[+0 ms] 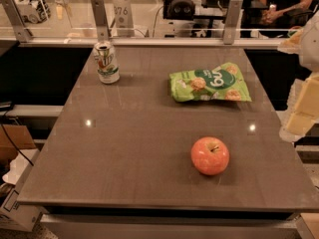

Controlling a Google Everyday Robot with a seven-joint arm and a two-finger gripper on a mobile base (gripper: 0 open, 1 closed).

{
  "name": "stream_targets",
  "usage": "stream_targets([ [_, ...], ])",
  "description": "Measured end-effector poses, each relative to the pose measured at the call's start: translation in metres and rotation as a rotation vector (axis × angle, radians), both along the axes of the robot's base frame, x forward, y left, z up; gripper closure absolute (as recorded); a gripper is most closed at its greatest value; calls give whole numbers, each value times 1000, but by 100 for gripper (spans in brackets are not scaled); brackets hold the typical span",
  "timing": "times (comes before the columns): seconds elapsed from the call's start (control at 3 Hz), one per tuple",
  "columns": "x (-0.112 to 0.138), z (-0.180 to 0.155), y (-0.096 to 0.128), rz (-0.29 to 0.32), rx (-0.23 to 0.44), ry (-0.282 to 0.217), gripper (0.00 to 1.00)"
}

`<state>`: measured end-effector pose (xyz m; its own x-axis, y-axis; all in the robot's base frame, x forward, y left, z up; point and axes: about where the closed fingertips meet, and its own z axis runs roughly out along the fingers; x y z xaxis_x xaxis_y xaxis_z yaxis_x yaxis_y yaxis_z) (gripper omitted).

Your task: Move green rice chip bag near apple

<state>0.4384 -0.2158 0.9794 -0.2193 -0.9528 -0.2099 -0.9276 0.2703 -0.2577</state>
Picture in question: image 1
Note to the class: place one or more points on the white cardboard box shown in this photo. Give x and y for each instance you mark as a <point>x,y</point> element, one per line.
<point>14,215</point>

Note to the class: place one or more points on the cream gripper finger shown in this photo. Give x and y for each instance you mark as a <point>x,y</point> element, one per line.
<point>303,105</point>

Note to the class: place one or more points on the left metal bracket post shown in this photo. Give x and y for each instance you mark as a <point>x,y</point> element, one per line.
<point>22,33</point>

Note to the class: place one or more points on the white green soda can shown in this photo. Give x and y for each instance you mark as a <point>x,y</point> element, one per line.
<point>107,64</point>

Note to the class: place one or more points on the red apple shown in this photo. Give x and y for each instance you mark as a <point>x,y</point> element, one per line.
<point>209,155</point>

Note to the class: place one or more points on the white numbered pillar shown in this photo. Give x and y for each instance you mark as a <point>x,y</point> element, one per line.
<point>124,18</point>

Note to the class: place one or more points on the metal rail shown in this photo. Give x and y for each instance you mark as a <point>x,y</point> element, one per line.
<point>267,44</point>

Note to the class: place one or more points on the right metal bracket post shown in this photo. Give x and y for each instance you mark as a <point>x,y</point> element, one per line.
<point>232,23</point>

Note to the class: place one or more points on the green rice chip bag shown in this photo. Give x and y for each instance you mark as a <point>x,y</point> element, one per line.
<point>224,83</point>

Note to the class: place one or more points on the metal bracket post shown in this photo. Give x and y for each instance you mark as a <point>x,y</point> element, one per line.
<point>100,16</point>
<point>22,33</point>
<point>232,23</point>

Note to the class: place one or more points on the middle metal bracket post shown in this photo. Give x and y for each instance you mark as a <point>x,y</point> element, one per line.
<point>100,16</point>

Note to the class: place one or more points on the person in black shirt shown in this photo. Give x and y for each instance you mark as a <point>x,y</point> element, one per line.
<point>275,19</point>

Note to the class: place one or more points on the black camera device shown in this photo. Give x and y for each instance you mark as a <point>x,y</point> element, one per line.
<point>178,9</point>

